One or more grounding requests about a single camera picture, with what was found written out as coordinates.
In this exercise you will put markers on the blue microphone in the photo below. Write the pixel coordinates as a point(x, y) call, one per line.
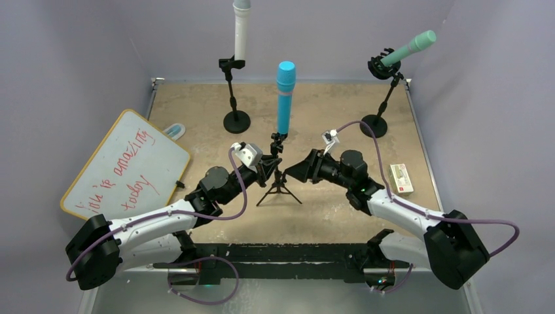
point(285, 80)

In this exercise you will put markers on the small white green box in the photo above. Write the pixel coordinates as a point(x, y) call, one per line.
point(400, 180)

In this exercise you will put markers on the green microphone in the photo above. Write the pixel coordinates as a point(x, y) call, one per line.
point(419, 43)

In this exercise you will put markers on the white microphone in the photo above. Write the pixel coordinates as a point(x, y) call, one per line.
point(242, 10)

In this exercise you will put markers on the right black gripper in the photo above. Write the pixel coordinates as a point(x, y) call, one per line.
point(300, 171)

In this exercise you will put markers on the black round-base stand left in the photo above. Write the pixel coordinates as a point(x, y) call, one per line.
point(236, 121)

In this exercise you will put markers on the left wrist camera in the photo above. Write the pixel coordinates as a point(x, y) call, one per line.
point(249, 154)

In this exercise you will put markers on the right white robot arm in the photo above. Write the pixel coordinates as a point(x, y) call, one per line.
point(446, 244)

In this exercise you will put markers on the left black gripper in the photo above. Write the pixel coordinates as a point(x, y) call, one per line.
point(264, 169)

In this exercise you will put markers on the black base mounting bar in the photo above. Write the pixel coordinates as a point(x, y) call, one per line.
point(349, 262)

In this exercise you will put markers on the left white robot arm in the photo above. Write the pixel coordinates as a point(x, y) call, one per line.
point(103, 247)

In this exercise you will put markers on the black tripod mic stand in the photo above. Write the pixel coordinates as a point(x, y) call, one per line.
point(278, 186)

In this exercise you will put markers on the yellow-framed whiteboard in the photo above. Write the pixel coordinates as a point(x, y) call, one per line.
point(133, 171)

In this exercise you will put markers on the whiteboard eraser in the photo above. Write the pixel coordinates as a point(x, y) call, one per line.
point(175, 131)

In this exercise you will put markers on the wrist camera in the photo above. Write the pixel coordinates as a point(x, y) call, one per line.
point(330, 138)
point(249, 154)

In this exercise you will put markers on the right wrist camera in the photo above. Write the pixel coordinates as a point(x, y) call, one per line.
point(330, 138)

